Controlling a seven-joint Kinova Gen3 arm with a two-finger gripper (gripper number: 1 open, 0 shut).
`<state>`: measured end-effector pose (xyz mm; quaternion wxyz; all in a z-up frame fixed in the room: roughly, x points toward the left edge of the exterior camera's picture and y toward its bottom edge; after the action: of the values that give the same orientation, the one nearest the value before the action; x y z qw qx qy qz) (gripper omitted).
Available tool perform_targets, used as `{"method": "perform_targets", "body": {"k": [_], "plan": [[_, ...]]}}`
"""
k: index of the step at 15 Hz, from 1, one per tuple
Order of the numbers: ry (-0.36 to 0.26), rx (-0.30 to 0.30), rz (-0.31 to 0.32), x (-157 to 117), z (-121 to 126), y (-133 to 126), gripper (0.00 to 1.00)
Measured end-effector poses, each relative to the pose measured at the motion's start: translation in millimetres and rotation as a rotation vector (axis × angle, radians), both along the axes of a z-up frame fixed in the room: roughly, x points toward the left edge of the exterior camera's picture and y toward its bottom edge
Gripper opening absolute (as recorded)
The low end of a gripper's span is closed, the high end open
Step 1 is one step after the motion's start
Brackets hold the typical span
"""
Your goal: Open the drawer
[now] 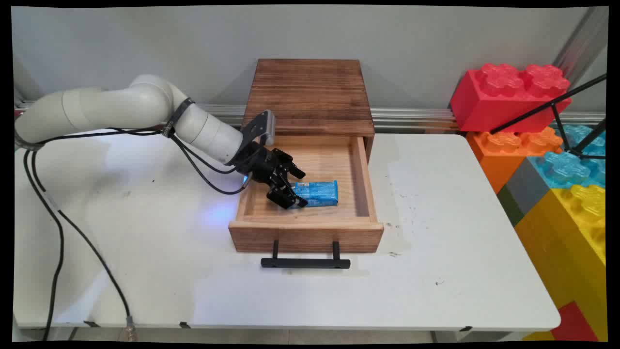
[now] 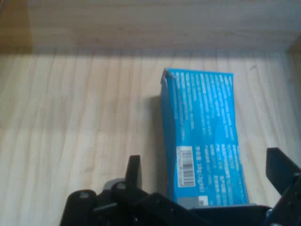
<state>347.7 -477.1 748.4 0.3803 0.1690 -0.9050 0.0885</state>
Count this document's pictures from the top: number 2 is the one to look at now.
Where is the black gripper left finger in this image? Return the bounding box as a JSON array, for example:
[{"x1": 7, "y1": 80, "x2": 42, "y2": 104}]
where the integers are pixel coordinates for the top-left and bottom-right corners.
[{"x1": 58, "y1": 154, "x2": 189, "y2": 226}]

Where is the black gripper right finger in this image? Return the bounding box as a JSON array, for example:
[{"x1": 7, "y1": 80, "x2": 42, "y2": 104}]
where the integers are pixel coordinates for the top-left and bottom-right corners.
[{"x1": 265, "y1": 147, "x2": 301, "y2": 226}]

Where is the light wooden drawer black handle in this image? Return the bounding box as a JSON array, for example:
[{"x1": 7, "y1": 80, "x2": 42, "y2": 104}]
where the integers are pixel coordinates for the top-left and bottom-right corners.
[{"x1": 0, "y1": 0, "x2": 301, "y2": 226}]

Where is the blue snack packet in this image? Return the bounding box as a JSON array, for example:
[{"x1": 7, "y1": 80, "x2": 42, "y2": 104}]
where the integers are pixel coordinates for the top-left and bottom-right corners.
[{"x1": 159, "y1": 67, "x2": 250, "y2": 208}]

